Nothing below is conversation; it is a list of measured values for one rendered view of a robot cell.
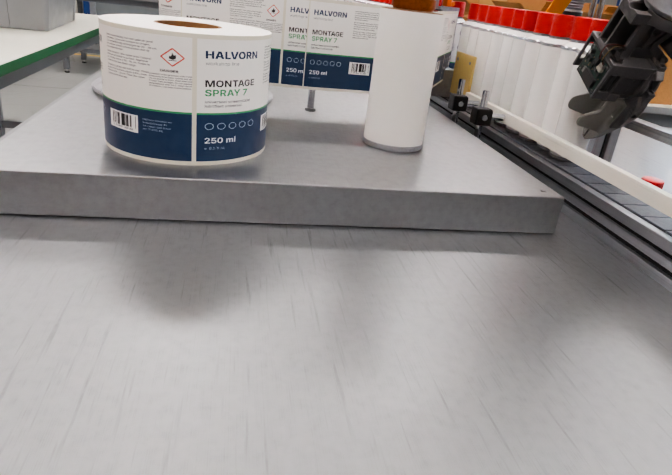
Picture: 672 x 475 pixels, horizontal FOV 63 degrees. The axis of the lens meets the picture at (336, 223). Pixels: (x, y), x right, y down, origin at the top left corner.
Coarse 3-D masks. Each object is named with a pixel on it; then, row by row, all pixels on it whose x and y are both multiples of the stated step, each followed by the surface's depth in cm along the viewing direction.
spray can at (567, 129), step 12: (600, 24) 77; (588, 36) 79; (588, 48) 79; (576, 72) 80; (576, 84) 80; (564, 108) 83; (564, 120) 83; (576, 120) 82; (564, 132) 83; (576, 132) 82; (576, 144) 83; (552, 156) 85
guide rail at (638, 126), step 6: (636, 120) 76; (624, 126) 78; (630, 126) 77; (636, 126) 76; (642, 126) 75; (648, 126) 74; (654, 126) 74; (642, 132) 75; (648, 132) 74; (654, 132) 72; (660, 132) 71; (666, 132) 71; (654, 138) 72; (660, 138) 71; (666, 138) 70
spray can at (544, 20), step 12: (540, 12) 92; (540, 24) 92; (540, 36) 92; (528, 48) 93; (528, 60) 94; (528, 72) 94; (516, 84) 97; (528, 84) 95; (516, 96) 97; (516, 108) 97; (516, 132) 98
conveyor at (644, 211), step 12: (468, 108) 117; (492, 120) 108; (504, 132) 99; (528, 144) 92; (540, 156) 86; (564, 168) 80; (576, 168) 81; (588, 180) 76; (600, 180) 77; (600, 192) 72; (612, 192) 72; (624, 192) 73; (624, 204) 68; (636, 204) 68; (648, 216) 65; (660, 216) 65; (660, 228) 62
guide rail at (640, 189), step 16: (496, 112) 101; (528, 128) 90; (544, 144) 85; (560, 144) 81; (576, 160) 77; (592, 160) 74; (608, 176) 70; (624, 176) 68; (640, 192) 65; (656, 192) 62; (656, 208) 62
